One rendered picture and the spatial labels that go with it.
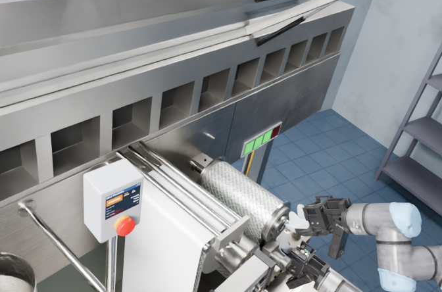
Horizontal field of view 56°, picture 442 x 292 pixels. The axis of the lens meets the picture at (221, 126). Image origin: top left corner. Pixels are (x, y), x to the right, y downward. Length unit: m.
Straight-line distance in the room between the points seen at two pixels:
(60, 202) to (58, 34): 0.74
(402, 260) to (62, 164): 0.79
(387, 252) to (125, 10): 0.82
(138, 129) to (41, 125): 0.32
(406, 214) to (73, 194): 0.75
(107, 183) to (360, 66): 3.86
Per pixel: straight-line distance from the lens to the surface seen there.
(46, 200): 1.01
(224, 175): 1.25
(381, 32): 4.15
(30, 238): 1.07
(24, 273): 0.78
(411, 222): 1.02
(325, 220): 1.12
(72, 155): 1.04
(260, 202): 1.20
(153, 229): 1.00
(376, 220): 1.04
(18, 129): 0.87
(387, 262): 1.03
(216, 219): 0.92
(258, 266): 0.88
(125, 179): 0.60
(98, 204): 0.59
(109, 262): 0.74
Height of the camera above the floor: 2.11
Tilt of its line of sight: 34 degrees down
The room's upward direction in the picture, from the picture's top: 12 degrees clockwise
